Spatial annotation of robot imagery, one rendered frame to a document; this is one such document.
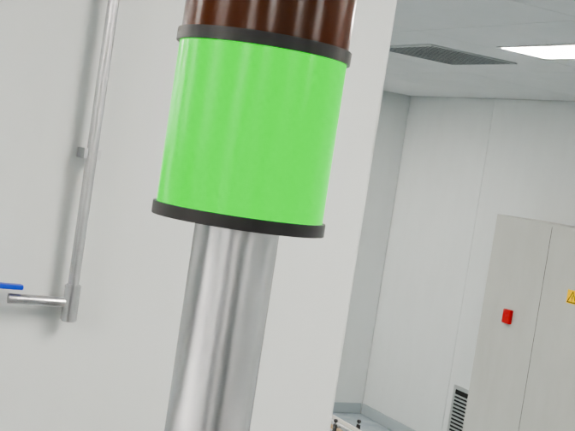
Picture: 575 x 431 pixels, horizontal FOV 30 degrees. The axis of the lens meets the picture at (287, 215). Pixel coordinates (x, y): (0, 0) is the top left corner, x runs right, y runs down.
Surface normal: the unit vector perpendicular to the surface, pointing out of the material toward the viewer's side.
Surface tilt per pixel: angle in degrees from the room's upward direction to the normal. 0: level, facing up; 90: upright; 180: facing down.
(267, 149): 90
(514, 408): 90
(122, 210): 90
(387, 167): 90
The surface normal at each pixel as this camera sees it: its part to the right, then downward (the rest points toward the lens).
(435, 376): -0.88, -0.11
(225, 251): -0.17, 0.03
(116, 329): 0.46, 0.11
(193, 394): -0.42, -0.01
